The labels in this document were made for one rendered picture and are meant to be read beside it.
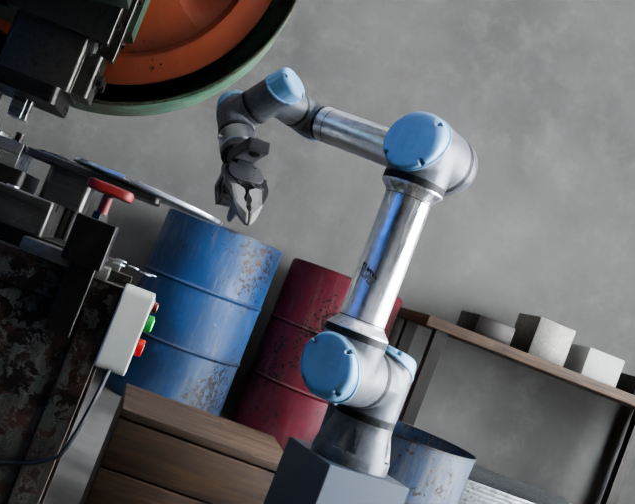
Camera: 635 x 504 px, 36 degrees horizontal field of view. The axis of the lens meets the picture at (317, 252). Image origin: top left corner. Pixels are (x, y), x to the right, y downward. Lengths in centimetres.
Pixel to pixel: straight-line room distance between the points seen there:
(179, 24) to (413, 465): 118
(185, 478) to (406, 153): 89
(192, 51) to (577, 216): 371
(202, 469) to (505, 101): 370
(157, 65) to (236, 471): 90
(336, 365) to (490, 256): 377
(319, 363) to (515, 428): 390
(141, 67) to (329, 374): 84
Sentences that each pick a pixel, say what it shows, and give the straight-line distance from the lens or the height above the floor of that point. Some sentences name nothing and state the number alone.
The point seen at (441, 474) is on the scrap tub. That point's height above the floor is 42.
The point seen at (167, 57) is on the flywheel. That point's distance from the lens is 218.
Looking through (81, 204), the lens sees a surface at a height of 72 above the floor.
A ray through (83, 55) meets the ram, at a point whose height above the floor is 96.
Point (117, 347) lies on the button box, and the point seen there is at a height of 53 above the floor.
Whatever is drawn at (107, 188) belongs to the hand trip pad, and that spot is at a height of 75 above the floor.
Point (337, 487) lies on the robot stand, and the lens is 179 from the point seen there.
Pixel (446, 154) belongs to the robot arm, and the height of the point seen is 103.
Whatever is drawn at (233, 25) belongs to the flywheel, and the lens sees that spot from 220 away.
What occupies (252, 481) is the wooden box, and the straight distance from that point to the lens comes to 219.
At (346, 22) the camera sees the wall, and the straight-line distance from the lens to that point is 534.
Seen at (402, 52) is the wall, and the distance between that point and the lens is 537.
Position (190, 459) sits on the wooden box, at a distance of 217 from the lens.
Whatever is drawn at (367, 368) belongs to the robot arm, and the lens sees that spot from 171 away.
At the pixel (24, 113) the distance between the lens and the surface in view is 183.
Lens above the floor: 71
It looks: 3 degrees up
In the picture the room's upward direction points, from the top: 21 degrees clockwise
